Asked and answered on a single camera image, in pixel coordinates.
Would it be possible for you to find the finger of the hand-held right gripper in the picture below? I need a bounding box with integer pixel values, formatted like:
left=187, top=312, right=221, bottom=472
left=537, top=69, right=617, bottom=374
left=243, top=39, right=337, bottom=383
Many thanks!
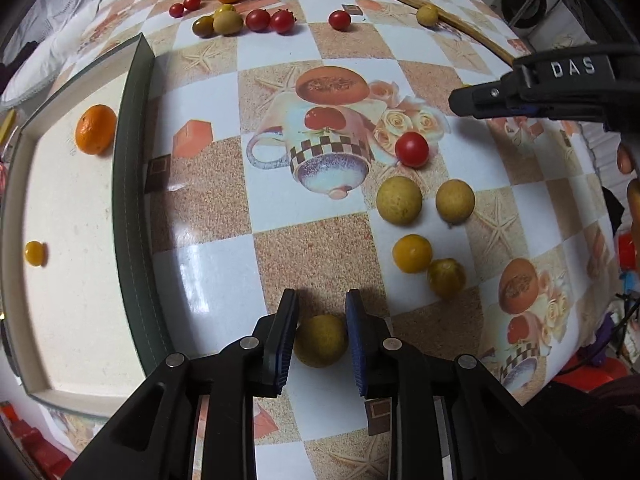
left=448, top=74, right=541, bottom=121

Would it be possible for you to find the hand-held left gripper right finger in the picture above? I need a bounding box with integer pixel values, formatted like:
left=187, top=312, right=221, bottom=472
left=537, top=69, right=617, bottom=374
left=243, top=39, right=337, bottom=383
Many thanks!
left=345, top=288, right=567, bottom=480

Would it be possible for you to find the yellow-green round fruit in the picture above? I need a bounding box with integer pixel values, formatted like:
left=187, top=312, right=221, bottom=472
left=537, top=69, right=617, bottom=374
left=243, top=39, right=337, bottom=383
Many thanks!
left=213, top=10, right=244, bottom=36
left=293, top=314, right=349, bottom=368
left=426, top=258, right=467, bottom=299

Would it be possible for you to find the green-rimmed white tray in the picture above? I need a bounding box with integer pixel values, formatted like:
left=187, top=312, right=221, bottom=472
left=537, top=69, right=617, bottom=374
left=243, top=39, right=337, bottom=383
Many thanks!
left=0, top=33, right=176, bottom=418

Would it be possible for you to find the dark mesh object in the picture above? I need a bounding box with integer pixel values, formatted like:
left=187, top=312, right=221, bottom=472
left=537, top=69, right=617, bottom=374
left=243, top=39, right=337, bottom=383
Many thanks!
left=545, top=0, right=640, bottom=47

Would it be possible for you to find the printed checkered tablecloth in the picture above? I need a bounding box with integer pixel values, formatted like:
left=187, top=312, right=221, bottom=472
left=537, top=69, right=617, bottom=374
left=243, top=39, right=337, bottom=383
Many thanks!
left=30, top=0, right=621, bottom=480

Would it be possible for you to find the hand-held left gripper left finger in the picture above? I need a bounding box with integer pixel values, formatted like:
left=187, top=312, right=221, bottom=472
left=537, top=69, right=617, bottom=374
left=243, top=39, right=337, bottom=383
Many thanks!
left=62, top=288, right=301, bottom=480

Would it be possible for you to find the person's right hand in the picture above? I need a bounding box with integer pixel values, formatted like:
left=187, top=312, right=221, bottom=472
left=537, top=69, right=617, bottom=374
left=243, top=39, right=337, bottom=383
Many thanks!
left=616, top=139, right=640, bottom=242

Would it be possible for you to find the white quilted cloth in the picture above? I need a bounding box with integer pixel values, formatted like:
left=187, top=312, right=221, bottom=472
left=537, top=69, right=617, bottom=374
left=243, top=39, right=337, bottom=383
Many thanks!
left=0, top=0, right=186, bottom=106

